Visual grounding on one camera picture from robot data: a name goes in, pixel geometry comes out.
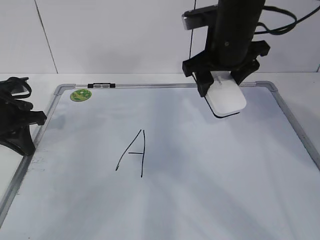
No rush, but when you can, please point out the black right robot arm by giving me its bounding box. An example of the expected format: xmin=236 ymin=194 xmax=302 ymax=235
xmin=182 ymin=0 xmax=270 ymax=97

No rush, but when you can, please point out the black and grey board clip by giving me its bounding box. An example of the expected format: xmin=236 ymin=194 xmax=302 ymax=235
xmin=87 ymin=83 xmax=116 ymax=89

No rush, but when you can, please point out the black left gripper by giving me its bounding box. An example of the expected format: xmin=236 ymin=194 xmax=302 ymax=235
xmin=0 ymin=86 xmax=47 ymax=156

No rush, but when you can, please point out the white whiteboard eraser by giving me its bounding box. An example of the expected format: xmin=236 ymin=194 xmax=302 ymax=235
xmin=205 ymin=71 xmax=247 ymax=118

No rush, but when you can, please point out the white whiteboard with aluminium frame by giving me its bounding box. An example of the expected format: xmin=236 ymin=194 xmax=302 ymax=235
xmin=0 ymin=81 xmax=320 ymax=240

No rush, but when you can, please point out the green round magnet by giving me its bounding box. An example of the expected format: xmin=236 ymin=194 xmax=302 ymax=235
xmin=70 ymin=89 xmax=92 ymax=102

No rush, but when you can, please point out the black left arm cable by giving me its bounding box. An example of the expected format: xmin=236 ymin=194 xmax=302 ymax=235
xmin=0 ymin=76 xmax=33 ymax=101

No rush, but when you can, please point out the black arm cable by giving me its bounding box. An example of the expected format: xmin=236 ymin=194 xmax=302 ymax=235
xmin=252 ymin=0 xmax=320 ymax=36
xmin=0 ymin=76 xmax=33 ymax=101

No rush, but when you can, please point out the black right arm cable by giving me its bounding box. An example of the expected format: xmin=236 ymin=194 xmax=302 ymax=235
xmin=252 ymin=0 xmax=320 ymax=36

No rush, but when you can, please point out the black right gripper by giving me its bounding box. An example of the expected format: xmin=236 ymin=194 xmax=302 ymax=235
xmin=182 ymin=40 xmax=270 ymax=97

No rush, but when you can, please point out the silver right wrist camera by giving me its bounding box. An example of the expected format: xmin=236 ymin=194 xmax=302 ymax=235
xmin=181 ymin=5 xmax=218 ymax=30

